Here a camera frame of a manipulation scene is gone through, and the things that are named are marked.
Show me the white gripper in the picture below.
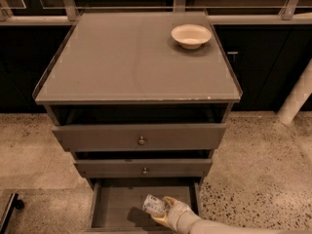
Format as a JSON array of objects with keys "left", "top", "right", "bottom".
[{"left": 151, "top": 196, "right": 201, "bottom": 232}]

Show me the blue labelled plastic bottle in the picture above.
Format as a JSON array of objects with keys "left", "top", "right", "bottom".
[{"left": 142, "top": 194, "right": 169, "bottom": 217}]

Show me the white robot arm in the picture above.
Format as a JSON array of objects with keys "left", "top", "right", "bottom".
[{"left": 142, "top": 195, "right": 312, "bottom": 234}]

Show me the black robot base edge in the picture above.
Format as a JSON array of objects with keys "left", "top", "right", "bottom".
[{"left": 0, "top": 193, "right": 24, "bottom": 234}]

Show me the round middle drawer knob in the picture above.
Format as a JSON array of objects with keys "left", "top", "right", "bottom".
[{"left": 141, "top": 167, "right": 148, "bottom": 176}]

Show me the round drawer knob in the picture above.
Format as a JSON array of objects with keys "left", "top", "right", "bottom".
[
  {"left": 141, "top": 167, "right": 148, "bottom": 176},
  {"left": 137, "top": 136, "right": 146, "bottom": 145}
]

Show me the grey bottom drawer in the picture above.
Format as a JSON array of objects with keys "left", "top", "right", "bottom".
[{"left": 86, "top": 177, "right": 201, "bottom": 234}]

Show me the grey drawer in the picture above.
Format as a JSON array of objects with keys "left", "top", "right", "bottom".
[
  {"left": 86, "top": 177, "right": 201, "bottom": 234},
  {"left": 53, "top": 124, "right": 226, "bottom": 152},
  {"left": 75, "top": 159, "right": 212, "bottom": 178}
]

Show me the round top drawer knob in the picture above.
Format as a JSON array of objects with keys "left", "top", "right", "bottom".
[{"left": 137, "top": 136, "right": 146, "bottom": 145}]

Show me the grey middle drawer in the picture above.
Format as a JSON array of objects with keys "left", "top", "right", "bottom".
[{"left": 75, "top": 159, "right": 212, "bottom": 178}]

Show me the grey drawer cabinet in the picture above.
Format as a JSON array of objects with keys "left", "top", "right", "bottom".
[{"left": 32, "top": 11, "right": 244, "bottom": 234}]

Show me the grey top drawer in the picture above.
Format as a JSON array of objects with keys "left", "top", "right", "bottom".
[{"left": 53, "top": 124, "right": 226, "bottom": 152}]

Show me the white bowl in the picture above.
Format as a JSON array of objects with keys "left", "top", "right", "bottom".
[{"left": 172, "top": 24, "right": 212, "bottom": 50}]

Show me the white pole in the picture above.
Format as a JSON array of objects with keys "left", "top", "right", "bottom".
[{"left": 277, "top": 59, "right": 312, "bottom": 125}]

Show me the metal shelf rail frame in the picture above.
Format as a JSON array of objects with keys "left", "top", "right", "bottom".
[{"left": 0, "top": 0, "right": 312, "bottom": 25}]

